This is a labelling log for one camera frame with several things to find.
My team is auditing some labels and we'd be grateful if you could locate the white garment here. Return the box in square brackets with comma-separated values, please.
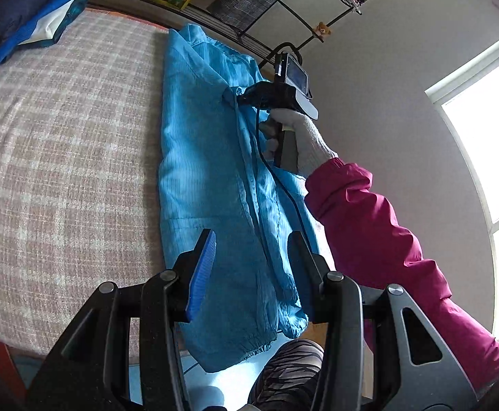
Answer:
[22, 0, 98, 46]

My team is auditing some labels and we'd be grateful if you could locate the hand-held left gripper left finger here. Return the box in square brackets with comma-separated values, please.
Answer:
[24, 228, 216, 411]

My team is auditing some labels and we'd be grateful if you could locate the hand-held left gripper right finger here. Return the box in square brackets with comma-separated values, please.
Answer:
[288, 231, 479, 411]

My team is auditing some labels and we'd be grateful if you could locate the light blue striped garment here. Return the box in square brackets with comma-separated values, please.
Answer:
[159, 23, 336, 373]

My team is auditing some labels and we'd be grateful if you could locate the pink plaid bed blanket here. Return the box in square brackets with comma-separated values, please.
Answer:
[0, 6, 182, 358]

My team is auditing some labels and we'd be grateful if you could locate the royal blue garment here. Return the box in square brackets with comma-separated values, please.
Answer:
[0, 0, 93, 80]

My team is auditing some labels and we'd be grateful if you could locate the person's right hand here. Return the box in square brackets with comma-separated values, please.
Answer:
[259, 108, 340, 177]

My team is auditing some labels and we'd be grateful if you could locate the teal garment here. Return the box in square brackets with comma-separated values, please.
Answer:
[39, 0, 89, 48]

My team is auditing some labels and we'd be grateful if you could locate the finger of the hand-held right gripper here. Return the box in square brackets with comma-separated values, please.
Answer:
[236, 85, 271, 108]

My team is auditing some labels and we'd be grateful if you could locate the window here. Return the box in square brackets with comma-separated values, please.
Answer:
[425, 28, 499, 352]

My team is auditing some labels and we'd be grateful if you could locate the person's striped trouser leg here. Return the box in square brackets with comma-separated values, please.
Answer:
[248, 338, 325, 411]

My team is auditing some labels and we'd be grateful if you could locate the black metal clothes rack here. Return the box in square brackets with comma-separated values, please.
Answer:
[87, 0, 423, 69]

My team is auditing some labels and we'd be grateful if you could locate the person's right forearm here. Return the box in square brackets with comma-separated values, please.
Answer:
[304, 158, 499, 390]

